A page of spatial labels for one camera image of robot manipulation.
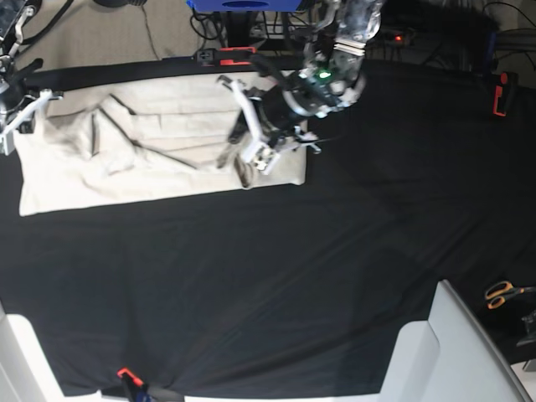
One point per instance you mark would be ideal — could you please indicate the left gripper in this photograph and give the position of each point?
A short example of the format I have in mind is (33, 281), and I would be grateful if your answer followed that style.
(270, 123)

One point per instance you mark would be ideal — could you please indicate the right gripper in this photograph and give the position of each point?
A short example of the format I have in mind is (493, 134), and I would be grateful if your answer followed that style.
(21, 118)

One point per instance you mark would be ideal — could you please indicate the white T-shirt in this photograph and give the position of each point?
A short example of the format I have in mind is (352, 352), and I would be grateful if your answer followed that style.
(139, 141)

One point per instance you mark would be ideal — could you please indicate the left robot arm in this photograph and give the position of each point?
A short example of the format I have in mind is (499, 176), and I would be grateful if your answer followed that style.
(330, 80)

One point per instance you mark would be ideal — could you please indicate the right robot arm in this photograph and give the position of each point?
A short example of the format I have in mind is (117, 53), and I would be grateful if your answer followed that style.
(19, 101)

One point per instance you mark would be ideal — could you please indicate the orange black clamp top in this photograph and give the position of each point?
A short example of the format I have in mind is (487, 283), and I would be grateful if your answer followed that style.
(224, 56)

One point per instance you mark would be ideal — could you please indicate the orange black clamp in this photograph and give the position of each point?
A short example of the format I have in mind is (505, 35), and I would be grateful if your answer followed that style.
(224, 56)
(504, 94)

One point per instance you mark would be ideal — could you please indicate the white power strip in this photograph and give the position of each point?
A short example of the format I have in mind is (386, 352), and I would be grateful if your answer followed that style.
(271, 30)

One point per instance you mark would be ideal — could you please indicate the blue box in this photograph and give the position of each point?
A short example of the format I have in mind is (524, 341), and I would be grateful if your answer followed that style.
(208, 6)

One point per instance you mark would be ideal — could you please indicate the black table cloth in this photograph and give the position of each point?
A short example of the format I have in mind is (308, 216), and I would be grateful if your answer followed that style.
(292, 291)

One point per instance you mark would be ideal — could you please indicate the black power strip red light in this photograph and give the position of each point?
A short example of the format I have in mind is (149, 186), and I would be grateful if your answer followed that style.
(397, 36)

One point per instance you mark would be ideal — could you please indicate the orange black clamp right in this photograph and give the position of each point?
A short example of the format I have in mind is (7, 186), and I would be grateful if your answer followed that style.
(504, 94)

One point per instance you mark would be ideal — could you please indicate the orange clamp bottom edge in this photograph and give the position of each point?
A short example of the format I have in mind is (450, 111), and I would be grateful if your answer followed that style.
(129, 376)

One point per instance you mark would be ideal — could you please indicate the white frame left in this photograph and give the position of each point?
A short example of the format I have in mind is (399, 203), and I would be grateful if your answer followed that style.
(25, 371)

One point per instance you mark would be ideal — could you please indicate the orange handled scissors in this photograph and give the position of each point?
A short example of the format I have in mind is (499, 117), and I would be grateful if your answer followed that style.
(503, 291)

